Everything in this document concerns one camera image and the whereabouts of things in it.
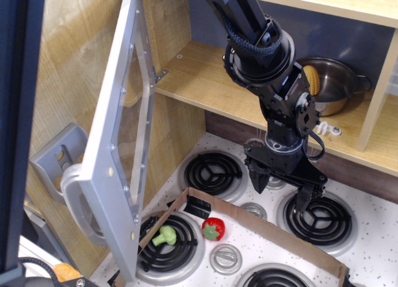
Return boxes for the grey microwave door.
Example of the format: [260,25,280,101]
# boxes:
[61,0,155,283]

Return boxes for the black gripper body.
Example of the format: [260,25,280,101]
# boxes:
[243,138,328,190]

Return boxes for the steel cooking pot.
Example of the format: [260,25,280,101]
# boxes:
[298,57,373,116]

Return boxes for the stove burner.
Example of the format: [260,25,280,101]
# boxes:
[178,151,248,203]
[275,192,358,256]
[236,263,315,287]
[136,212,205,286]

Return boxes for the green toy broccoli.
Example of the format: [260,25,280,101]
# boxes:
[152,225,177,246]

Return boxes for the back right stove burner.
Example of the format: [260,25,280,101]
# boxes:
[275,192,358,256]

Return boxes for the front left stove burner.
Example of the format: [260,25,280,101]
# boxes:
[136,212,205,286]

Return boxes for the grey back stove knob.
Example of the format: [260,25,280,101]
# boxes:
[266,176,287,191]

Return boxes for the grey middle stove knob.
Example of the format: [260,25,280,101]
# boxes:
[241,202,267,220]

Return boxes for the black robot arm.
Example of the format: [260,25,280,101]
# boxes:
[206,0,327,212]

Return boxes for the grey front stove knob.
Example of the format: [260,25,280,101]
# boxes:
[210,244,243,275]

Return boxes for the orange toy food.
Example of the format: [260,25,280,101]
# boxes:
[53,263,81,283]

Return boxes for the yellow toy corn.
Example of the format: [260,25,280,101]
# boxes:
[303,65,320,95]

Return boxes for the red toy strawberry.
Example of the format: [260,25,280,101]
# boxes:
[201,217,226,241]

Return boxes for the front right stove burner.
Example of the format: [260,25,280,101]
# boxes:
[236,263,315,287]

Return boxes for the black camera stand pole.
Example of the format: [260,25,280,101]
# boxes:
[1,0,45,273]

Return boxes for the white door latch clip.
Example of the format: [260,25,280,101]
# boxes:
[316,121,342,136]

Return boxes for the back left stove burner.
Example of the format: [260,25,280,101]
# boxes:
[178,151,248,203]

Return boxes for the brown cardboard barrier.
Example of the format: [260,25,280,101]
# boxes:
[133,187,349,286]

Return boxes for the black braided cable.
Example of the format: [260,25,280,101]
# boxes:
[17,257,60,283]

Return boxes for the grey stove knob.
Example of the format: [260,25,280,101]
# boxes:
[241,202,267,220]
[266,176,287,191]
[210,244,243,275]

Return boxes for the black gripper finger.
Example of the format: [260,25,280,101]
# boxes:
[296,185,323,212]
[250,162,270,194]

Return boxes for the grey wall phone holder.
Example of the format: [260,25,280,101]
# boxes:
[29,123,88,205]

